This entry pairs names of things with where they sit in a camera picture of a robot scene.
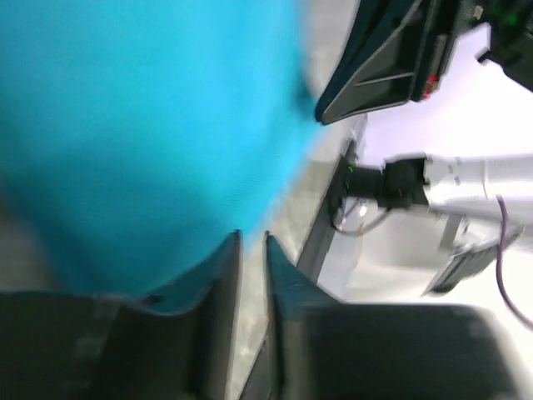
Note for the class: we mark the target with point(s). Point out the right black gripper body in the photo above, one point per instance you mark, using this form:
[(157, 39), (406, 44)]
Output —
[(510, 36)]

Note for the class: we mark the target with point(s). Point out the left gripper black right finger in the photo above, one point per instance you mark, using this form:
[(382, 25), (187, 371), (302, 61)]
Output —
[(329, 349)]

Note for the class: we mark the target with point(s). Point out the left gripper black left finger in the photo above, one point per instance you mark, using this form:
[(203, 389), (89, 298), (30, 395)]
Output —
[(175, 343)]

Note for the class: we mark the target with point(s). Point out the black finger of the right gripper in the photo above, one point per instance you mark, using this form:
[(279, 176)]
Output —
[(397, 51)]

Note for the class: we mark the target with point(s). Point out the teal t-shirt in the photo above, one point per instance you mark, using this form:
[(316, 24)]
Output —
[(135, 135)]

